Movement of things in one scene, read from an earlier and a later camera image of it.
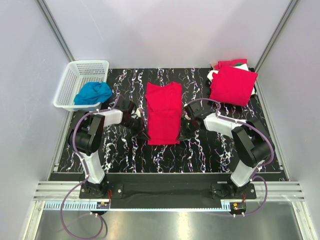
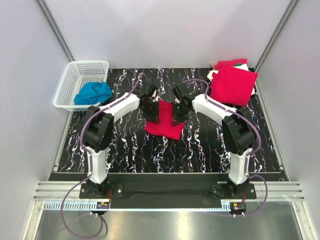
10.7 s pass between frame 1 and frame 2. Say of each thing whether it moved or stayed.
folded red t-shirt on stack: stayed
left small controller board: stayed
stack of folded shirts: stayed
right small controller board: stayed
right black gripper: moved
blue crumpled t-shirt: stayed
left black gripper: moved
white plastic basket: stayed
